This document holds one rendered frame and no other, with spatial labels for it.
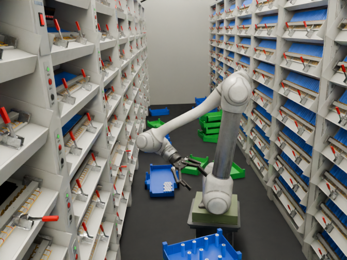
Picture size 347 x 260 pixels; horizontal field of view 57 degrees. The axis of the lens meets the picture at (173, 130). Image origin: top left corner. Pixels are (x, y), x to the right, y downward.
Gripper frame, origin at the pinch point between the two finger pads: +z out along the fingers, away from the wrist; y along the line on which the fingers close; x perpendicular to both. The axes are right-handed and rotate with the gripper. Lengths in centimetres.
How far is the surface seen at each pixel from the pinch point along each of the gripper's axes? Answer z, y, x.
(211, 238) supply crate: 27.8, -20.6, -6.8
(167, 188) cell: -30, 18, 80
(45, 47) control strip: -30, -57, -100
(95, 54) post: -64, -20, -57
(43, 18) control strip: -34, -54, -105
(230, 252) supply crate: 38.3, -20.8, -11.8
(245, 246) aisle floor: 43, 11, 39
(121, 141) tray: -68, 0, 39
